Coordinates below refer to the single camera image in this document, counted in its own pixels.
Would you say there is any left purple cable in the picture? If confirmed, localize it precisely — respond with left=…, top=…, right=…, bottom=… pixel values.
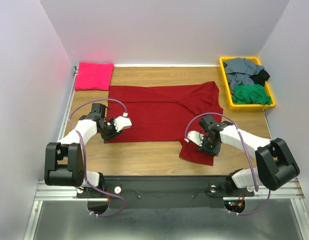
left=68, top=98, right=129, bottom=218

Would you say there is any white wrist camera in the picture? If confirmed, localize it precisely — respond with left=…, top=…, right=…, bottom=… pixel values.
left=114, top=112, right=132, bottom=132
left=184, top=130, right=204, bottom=147

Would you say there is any yellow plastic bin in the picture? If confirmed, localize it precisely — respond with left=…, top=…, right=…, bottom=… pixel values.
left=219, top=56, right=276, bottom=111

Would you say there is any aluminium frame rail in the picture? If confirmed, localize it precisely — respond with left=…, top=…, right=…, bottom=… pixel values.
left=23, top=64, right=305, bottom=240

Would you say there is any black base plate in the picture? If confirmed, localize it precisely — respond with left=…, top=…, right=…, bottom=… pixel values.
left=77, top=175, right=254, bottom=209

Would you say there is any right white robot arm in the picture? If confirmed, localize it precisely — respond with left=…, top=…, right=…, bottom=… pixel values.
left=192, top=114, right=300, bottom=195

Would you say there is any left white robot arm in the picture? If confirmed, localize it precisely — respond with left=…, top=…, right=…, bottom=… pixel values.
left=44, top=100, right=132, bottom=197

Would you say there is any folded pink t shirt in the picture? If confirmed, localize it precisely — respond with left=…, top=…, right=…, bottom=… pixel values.
left=74, top=62, right=114, bottom=91

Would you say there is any black t shirt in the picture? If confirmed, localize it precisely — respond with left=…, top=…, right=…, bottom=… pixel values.
left=250, top=69, right=270, bottom=87

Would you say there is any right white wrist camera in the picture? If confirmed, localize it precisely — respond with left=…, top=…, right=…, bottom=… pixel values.
left=184, top=130, right=204, bottom=147

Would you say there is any dark red t shirt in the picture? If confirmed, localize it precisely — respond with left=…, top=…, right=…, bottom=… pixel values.
left=108, top=81, right=223, bottom=166

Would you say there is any green t shirt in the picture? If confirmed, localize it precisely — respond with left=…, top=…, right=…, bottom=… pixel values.
left=232, top=84, right=272, bottom=105

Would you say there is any grey t shirt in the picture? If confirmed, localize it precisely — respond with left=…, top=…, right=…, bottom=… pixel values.
left=223, top=57, right=264, bottom=90

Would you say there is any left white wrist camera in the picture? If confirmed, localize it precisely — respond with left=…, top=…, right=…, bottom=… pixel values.
left=114, top=112, right=132, bottom=132

